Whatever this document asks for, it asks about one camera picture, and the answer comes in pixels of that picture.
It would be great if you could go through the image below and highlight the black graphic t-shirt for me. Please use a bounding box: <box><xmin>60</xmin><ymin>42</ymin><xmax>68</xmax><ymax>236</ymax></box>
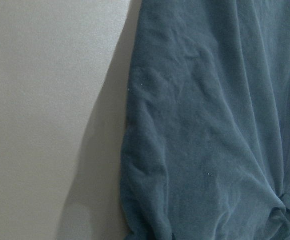
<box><xmin>120</xmin><ymin>0</ymin><xmax>290</xmax><ymax>240</ymax></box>

